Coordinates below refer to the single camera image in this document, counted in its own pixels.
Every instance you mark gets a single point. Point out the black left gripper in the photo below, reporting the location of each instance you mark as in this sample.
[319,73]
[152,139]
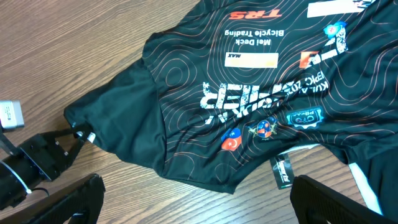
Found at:
[48,156]

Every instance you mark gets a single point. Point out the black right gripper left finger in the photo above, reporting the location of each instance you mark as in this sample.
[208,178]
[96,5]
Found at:
[79,203]

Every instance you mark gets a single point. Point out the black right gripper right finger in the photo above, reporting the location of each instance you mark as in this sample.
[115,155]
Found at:
[315,203]

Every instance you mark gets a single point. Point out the black printed cycling jersey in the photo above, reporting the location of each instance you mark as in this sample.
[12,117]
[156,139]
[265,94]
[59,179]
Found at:
[236,83]

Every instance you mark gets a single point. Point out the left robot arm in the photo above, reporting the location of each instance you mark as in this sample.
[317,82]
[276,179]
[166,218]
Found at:
[19,176]

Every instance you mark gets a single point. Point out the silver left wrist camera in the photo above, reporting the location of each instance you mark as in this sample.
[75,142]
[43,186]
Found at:
[11,114]

